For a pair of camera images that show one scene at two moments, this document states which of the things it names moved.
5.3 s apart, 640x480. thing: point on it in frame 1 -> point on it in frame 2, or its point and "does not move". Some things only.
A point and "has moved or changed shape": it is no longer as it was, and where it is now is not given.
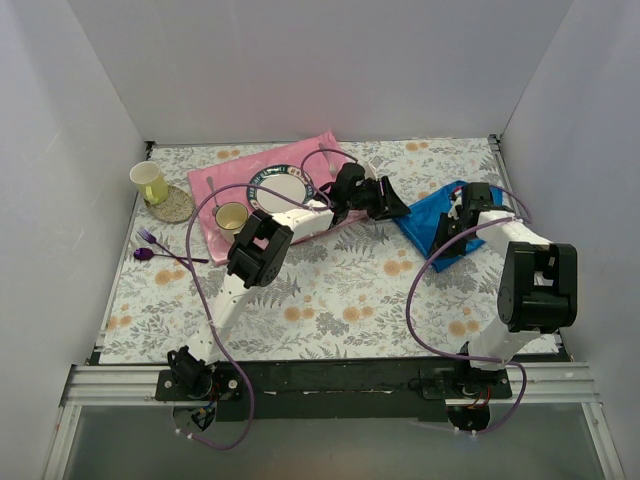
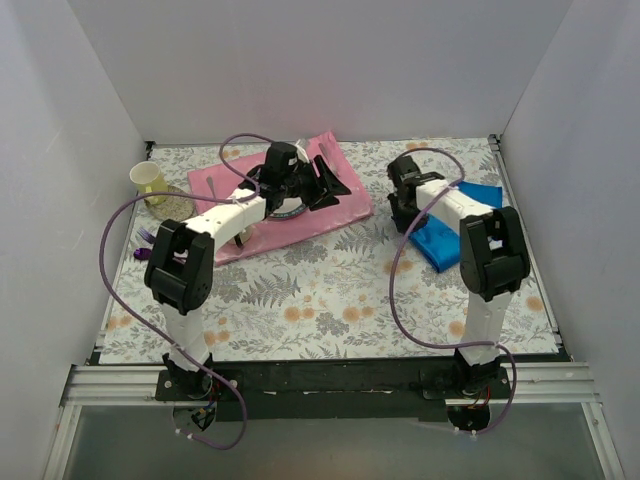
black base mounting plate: x=321 y=391 does not move
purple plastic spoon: x=147 y=254 does not move
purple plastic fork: x=151 y=238 does not move
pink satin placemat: x=228 y=182 does not move
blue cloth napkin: x=420 y=221 has moved or changed shape
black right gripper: x=451 y=230 -> x=396 y=206
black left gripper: x=379 y=195 -> x=314 y=181
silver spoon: x=209 y=180 does not move
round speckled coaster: x=177 y=206 does not move
